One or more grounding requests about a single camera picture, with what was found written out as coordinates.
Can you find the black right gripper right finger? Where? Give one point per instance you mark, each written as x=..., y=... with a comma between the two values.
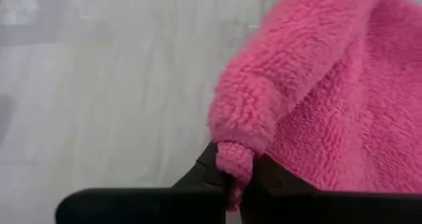
x=329, y=209

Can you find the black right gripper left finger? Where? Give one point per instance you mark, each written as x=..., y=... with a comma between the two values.
x=148, y=206

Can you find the pink fluffy towel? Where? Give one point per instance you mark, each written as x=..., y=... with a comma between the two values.
x=313, y=102

